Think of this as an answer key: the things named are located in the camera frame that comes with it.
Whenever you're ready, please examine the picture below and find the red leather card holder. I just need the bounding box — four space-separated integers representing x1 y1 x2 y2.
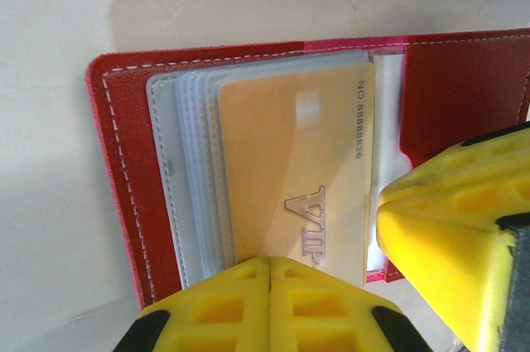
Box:
84 27 530 311

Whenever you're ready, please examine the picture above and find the gold VIP card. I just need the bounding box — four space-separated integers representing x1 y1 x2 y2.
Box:
217 62 377 287

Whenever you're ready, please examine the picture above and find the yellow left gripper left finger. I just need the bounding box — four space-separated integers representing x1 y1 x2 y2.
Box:
111 256 273 352

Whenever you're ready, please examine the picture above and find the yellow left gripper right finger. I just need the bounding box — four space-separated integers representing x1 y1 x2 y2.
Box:
268 256 430 352

